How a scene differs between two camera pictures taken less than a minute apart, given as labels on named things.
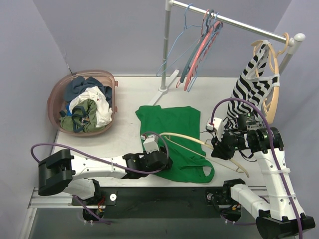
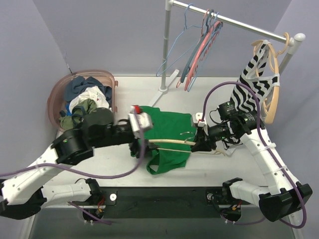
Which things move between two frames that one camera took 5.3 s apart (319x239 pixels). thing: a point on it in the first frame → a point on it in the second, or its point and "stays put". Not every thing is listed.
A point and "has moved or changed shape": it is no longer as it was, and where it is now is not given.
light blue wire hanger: x=158 y=73 stays put
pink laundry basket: x=56 y=102 stays put
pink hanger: x=204 y=41 stays put
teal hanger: x=187 y=66 stays put
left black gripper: x=164 y=161 → x=135 y=147
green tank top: x=188 y=166 has moved or changed shape
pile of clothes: x=89 y=104 stays put
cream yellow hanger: x=240 y=169 → x=213 y=151
